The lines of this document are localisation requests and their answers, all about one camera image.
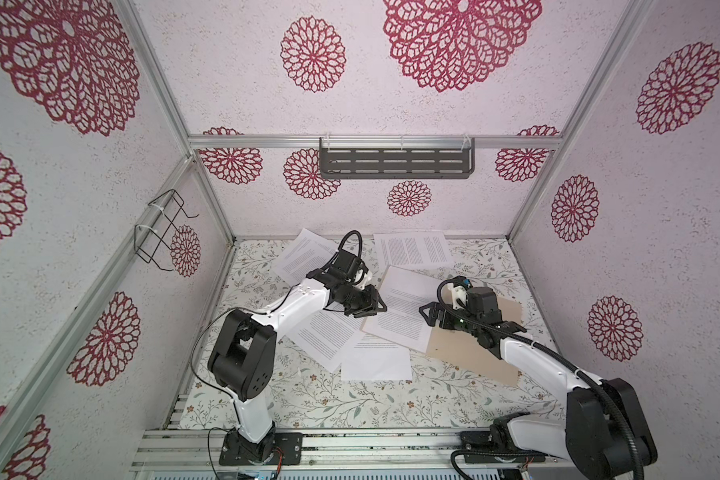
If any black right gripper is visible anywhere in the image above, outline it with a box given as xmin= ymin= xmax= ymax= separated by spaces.
xmin=420 ymin=302 xmax=480 ymax=338

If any white printed paper sheet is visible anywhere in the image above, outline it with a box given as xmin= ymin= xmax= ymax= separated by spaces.
xmin=272 ymin=229 xmax=338 ymax=286
xmin=362 ymin=266 xmax=441 ymax=353

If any beige paper folder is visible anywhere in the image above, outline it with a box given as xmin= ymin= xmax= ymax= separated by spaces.
xmin=426 ymin=327 xmax=520 ymax=387

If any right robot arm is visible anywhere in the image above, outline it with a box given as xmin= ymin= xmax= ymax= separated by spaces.
xmin=419 ymin=301 xmax=658 ymax=479

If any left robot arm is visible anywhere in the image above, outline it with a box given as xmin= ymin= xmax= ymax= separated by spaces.
xmin=207 ymin=267 xmax=386 ymax=445

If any blank white paper sheet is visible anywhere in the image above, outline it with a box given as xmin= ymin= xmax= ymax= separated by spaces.
xmin=341 ymin=334 xmax=413 ymax=382

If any white printed sheet near base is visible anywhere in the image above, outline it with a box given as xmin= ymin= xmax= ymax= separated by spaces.
xmin=287 ymin=311 xmax=364 ymax=373

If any white printed sheet far right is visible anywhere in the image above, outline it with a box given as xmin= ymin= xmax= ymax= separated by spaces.
xmin=374 ymin=231 xmax=454 ymax=272

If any black corrugated right cable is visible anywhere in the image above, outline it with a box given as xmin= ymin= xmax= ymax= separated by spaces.
xmin=435 ymin=275 xmax=646 ymax=480

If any black corrugated cable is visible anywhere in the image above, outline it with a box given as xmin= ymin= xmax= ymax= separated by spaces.
xmin=335 ymin=229 xmax=366 ymax=271
xmin=435 ymin=275 xmax=646 ymax=480

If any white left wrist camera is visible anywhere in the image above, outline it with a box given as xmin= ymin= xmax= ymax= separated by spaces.
xmin=330 ymin=249 xmax=372 ymax=289

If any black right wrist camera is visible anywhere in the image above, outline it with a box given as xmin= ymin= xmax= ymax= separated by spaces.
xmin=449 ymin=276 xmax=502 ymax=323

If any black corrugated left cable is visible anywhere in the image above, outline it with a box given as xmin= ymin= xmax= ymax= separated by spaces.
xmin=335 ymin=229 xmax=366 ymax=271

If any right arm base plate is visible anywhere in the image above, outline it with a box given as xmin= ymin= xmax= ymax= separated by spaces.
xmin=459 ymin=412 xmax=545 ymax=464

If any grey slotted wall shelf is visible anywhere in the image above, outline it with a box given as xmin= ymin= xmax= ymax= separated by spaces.
xmin=318 ymin=138 xmax=476 ymax=180

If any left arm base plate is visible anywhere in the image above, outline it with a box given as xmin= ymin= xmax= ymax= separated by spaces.
xmin=218 ymin=429 xmax=304 ymax=467

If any black wire wall rack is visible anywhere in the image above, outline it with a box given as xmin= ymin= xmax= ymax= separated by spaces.
xmin=132 ymin=189 xmax=198 ymax=272

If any aluminium front rail frame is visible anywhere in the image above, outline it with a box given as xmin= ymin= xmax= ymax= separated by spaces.
xmin=125 ymin=428 xmax=582 ymax=479

